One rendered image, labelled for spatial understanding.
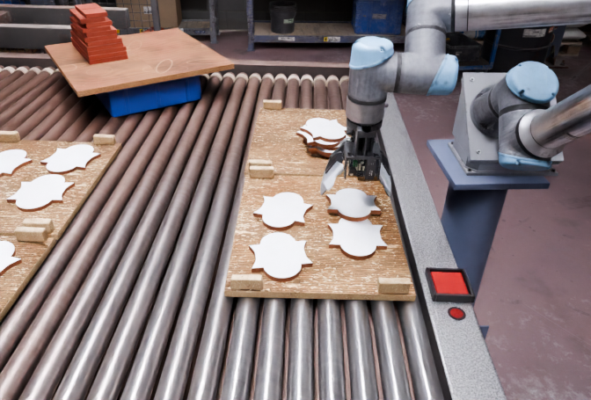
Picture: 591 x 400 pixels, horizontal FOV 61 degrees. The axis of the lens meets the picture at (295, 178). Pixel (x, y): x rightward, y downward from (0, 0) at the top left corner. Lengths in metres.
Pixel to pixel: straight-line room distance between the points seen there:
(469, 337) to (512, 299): 1.53
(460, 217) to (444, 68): 0.74
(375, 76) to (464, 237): 0.83
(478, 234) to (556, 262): 1.17
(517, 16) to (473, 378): 0.62
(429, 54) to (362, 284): 0.44
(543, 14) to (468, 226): 0.78
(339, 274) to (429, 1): 0.53
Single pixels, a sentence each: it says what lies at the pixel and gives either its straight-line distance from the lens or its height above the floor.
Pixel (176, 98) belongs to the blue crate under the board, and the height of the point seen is 0.95.
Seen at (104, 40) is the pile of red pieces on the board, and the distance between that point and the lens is 1.78.
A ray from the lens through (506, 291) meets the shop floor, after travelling 2.49.
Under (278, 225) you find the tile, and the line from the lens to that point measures 1.06.
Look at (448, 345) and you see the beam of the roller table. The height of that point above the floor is 0.92.
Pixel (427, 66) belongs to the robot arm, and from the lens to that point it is 0.94.
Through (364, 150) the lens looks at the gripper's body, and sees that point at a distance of 0.98.
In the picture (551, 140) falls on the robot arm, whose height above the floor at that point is 1.11.
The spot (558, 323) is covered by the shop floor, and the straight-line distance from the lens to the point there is 2.44.
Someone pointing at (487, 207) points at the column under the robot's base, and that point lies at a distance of 1.58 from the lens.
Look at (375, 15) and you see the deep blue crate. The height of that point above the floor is 0.34.
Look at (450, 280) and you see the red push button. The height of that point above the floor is 0.93.
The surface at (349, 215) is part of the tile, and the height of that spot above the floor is 0.96.
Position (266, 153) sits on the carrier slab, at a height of 0.94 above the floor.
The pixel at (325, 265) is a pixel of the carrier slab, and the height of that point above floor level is 0.94.
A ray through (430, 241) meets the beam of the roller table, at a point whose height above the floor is 0.91.
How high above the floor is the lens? 1.59
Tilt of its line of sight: 32 degrees down
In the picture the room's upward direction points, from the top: 1 degrees clockwise
